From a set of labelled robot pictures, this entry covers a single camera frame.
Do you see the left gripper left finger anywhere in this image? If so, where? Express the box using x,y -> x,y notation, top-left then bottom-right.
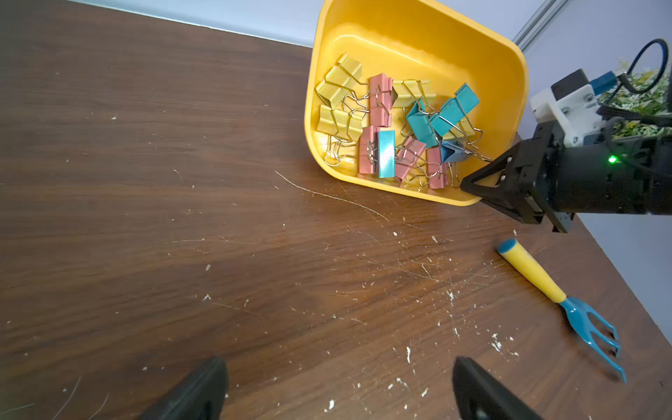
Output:
139,356 -> 229,420

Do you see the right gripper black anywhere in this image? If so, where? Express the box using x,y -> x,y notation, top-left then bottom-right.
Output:
460,124 -> 671,233

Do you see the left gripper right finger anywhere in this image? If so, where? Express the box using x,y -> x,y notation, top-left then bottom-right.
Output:
453,356 -> 542,420

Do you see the blue binder clip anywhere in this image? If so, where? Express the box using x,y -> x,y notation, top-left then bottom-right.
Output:
439,141 -> 491,163

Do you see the teal binder clip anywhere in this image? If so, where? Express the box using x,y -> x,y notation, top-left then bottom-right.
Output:
430,83 -> 480,137
377,131 -> 396,179

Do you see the yellow binder clip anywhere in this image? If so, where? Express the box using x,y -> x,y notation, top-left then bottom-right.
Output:
317,105 -> 363,142
393,79 -> 437,109
315,53 -> 362,109

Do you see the yellow plastic storage box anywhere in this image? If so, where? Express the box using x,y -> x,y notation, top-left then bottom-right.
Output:
304,0 -> 530,207

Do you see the teal binder clip in box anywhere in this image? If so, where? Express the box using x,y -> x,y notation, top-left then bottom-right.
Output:
377,131 -> 396,179

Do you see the pink binder clip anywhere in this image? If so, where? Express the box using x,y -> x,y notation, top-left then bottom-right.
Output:
358,126 -> 380,175
369,73 -> 394,128

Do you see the yellow binder clip in box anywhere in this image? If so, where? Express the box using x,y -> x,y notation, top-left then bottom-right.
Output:
317,105 -> 363,142

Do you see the yellow teal toy rake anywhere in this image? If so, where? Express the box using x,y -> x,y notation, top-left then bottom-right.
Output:
497,238 -> 628,383

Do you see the potted green plant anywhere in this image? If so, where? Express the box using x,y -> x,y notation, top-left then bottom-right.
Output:
609,65 -> 671,138

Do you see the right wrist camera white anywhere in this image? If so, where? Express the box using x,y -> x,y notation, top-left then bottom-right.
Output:
530,68 -> 618,148

